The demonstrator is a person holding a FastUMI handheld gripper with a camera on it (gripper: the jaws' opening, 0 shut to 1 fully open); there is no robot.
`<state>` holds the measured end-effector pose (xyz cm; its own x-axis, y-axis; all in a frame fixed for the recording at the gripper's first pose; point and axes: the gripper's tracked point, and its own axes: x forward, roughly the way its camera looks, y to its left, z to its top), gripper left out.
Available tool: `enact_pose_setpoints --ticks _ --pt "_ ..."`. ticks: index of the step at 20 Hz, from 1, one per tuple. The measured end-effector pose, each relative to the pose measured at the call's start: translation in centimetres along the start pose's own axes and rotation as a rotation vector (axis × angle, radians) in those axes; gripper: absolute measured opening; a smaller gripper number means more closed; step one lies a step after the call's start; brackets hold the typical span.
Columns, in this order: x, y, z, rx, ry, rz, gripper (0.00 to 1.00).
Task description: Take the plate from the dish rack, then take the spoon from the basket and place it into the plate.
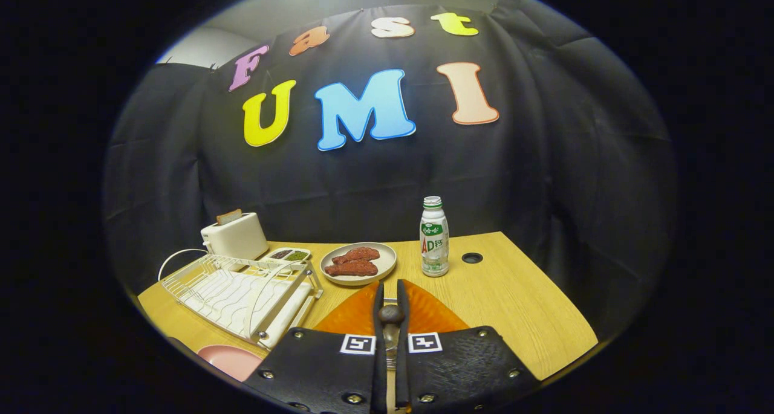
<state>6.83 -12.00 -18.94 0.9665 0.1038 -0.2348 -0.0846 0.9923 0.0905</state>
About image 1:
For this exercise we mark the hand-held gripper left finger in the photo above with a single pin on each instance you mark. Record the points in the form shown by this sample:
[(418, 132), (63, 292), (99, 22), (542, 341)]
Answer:
[(314, 371)]

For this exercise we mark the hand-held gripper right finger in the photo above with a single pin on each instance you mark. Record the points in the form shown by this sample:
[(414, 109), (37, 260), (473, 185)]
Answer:
[(465, 371)]

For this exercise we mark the pink plate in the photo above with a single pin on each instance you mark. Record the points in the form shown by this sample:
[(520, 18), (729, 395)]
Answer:
[(233, 362)]

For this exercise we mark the grey round dish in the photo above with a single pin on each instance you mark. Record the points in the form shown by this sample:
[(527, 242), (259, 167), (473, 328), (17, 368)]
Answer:
[(387, 260)]

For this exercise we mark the brown meat piece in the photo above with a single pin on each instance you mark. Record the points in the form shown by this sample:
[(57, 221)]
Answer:
[(360, 255), (354, 269)]

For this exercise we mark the divided tray with beans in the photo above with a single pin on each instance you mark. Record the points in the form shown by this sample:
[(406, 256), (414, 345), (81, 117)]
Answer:
[(290, 255)]

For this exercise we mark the white drink bottle green label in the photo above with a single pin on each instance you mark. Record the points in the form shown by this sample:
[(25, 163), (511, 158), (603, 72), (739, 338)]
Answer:
[(434, 245)]

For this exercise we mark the white toaster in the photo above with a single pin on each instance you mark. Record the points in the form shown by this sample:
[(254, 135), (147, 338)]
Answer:
[(239, 239)]

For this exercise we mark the toast slice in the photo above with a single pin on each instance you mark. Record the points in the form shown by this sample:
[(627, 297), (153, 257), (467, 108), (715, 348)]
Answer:
[(229, 216)]

